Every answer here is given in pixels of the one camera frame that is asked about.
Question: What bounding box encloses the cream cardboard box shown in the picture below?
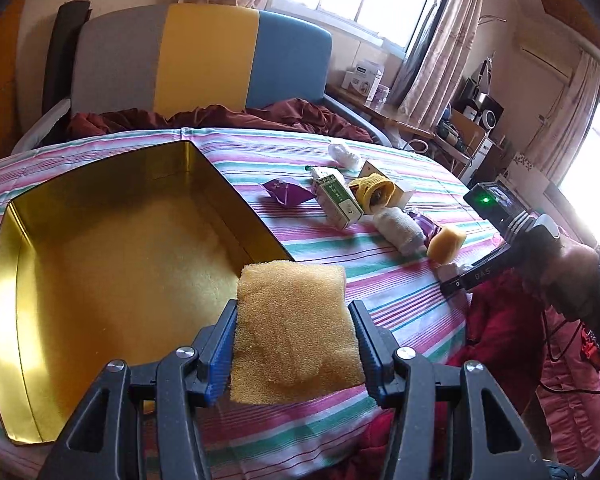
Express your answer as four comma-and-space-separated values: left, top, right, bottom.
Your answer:
358, 160, 415, 210

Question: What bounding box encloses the white bandage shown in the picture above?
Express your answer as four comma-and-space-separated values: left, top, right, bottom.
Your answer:
373, 207, 425, 256

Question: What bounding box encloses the white green carton box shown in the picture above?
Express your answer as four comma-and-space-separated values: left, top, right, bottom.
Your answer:
306, 166, 364, 230

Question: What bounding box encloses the purple foil packet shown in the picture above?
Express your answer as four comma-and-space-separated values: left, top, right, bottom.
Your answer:
408, 211, 442, 247
262, 178, 316, 208

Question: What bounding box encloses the yellow sponge block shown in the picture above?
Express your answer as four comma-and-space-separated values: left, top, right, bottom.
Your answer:
230, 260, 364, 405

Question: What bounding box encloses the person's right hand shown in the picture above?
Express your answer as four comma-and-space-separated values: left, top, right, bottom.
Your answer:
520, 237, 600, 322

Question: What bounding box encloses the small yellow sponge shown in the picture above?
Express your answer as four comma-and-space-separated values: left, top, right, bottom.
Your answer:
427, 226, 466, 264

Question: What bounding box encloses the wooden desk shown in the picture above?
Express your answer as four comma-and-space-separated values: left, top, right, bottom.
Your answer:
326, 84, 470, 165

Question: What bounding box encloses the striped bed sheet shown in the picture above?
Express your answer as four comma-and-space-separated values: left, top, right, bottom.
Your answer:
0, 128, 498, 479

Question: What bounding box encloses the pink floral curtain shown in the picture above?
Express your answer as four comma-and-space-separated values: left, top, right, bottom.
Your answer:
400, 0, 483, 130

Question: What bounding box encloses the white appliance box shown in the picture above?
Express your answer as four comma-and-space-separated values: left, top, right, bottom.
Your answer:
340, 60, 384, 101

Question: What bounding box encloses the gold metal tin box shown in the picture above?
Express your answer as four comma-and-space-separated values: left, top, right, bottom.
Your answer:
0, 141, 288, 444

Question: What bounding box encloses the dark red blanket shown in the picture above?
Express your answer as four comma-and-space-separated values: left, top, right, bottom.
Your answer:
67, 98, 373, 143

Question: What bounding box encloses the grey yellow blue headboard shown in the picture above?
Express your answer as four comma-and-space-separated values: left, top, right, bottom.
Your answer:
71, 3, 332, 117

